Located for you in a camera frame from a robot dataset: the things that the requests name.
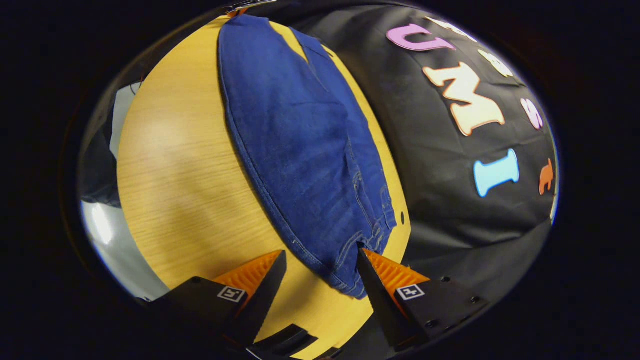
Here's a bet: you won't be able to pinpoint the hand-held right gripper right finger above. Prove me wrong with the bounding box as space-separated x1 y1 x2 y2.
356 247 489 352

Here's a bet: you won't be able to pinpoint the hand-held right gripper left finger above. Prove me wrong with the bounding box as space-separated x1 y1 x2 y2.
149 249 288 348

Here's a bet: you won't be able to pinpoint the blue denim jeans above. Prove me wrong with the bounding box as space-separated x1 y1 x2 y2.
217 14 399 301

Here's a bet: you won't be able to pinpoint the black backdrop cloth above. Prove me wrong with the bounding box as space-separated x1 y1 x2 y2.
250 0 560 321

